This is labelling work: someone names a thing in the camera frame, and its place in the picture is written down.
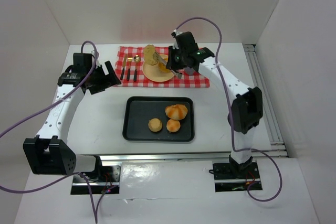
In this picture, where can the red white checkered cloth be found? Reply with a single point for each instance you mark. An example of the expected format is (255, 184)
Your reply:
(194, 81)

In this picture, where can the blue cup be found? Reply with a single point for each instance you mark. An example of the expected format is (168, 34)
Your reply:
(189, 71)

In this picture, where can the small round tan muffin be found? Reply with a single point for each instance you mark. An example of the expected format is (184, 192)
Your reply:
(155, 125)

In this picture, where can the small orange round bun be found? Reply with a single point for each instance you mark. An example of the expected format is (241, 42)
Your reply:
(173, 125)

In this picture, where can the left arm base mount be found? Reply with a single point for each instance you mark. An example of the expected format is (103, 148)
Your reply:
(105, 180)

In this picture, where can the orange glazed donut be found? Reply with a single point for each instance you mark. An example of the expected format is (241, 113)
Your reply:
(162, 68)

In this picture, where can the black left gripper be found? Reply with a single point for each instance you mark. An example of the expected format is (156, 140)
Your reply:
(99, 77)

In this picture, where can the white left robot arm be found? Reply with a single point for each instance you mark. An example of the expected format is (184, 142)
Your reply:
(48, 153)

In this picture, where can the gold spoon green handle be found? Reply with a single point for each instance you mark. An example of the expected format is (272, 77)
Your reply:
(136, 60)

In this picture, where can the black baking tray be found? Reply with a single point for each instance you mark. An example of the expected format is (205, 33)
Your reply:
(141, 109)

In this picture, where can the aluminium rail at table edge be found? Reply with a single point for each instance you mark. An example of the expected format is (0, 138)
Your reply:
(164, 157)

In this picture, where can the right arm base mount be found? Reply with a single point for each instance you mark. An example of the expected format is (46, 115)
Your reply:
(226, 180)

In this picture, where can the metal serving tongs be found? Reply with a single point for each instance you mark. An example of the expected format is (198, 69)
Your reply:
(160, 60)

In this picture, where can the beige round plate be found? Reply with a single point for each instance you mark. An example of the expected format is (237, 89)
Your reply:
(154, 74)

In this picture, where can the brown bread slice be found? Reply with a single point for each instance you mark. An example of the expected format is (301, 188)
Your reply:
(148, 53)

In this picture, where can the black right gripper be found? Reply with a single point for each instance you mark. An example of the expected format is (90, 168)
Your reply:
(172, 60)

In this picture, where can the gold knife green handle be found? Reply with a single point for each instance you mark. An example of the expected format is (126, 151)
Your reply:
(123, 66)

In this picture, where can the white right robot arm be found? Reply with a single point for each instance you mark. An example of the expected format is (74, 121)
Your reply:
(245, 104)

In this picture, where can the twisted orange white bun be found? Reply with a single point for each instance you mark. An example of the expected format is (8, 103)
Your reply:
(176, 112)

